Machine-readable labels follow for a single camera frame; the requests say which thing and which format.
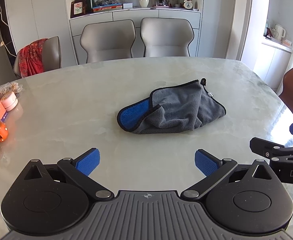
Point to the clear snack bag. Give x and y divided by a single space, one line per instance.
11 87

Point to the red patterned cloth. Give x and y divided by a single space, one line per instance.
30 58

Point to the left beige dining chair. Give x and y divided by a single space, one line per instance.
107 41

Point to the small white box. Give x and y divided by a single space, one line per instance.
127 5

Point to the pink round container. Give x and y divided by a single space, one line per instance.
9 101

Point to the small alarm clock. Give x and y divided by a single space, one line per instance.
188 4

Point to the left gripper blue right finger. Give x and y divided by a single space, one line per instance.
214 169

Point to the grey blue microfiber towel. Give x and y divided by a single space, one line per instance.
175 109

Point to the white electric kettle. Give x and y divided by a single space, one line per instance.
278 32

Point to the beige chair with cloth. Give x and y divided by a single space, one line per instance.
51 56

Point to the beige dining chair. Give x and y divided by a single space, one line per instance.
167 37
107 41

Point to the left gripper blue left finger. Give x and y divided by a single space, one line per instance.
77 171

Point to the right beige dining chair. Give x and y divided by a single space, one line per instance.
167 37

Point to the framed flower picture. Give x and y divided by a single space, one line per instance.
77 8

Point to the white sideboard cabinet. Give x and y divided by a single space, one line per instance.
136 15

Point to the stack of books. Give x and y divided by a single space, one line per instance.
107 7

